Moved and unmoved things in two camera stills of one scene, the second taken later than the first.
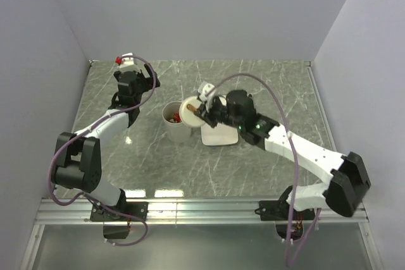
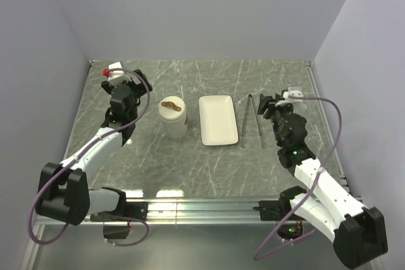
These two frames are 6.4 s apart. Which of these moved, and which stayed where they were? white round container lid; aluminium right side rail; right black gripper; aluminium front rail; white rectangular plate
Moved: right black gripper; white round container lid
Stayed: aluminium front rail; white rectangular plate; aluminium right side rail
